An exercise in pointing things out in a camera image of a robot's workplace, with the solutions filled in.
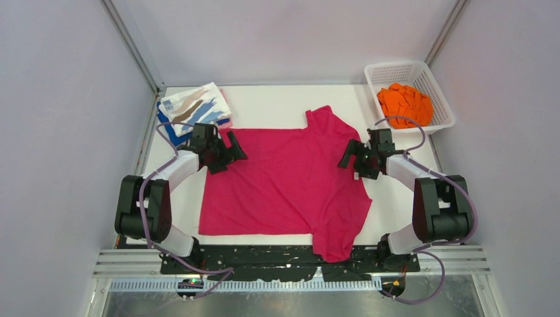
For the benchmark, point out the blue folded t shirt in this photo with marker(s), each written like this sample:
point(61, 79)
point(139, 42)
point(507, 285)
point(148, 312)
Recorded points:
point(176, 140)

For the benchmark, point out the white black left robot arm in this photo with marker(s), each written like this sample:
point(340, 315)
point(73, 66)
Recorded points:
point(144, 209)

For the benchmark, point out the white patterned folded t shirt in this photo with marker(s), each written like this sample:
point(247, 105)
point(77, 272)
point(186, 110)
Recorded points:
point(203, 104)

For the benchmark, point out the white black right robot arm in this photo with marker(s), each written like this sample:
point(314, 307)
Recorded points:
point(442, 211)

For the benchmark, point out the magenta t shirt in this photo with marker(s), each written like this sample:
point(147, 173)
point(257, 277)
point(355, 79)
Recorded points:
point(290, 183)

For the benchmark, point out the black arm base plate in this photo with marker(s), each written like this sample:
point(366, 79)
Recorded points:
point(287, 263)

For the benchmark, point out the right aluminium corner post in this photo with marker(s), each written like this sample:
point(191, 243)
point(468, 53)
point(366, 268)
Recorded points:
point(447, 29)

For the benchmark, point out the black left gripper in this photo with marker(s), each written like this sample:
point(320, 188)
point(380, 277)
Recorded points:
point(230, 155)

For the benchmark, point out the pink folded t shirt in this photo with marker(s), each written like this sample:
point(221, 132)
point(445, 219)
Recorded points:
point(225, 121)

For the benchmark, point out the white plastic laundry basket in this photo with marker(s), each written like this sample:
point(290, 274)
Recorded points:
point(415, 74)

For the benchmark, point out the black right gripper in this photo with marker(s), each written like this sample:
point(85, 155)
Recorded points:
point(353, 148)

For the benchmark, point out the aluminium frame rail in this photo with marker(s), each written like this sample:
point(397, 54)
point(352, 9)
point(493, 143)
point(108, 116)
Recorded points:
point(139, 270)

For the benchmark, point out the left aluminium corner post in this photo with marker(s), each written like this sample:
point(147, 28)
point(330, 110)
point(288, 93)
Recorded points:
point(127, 26)

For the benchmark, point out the aluminium corner post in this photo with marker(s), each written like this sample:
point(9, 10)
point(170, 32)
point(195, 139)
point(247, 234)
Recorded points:
point(127, 26)
point(447, 29)

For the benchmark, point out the orange t shirt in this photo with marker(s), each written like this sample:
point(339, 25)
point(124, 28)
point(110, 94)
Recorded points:
point(406, 101)

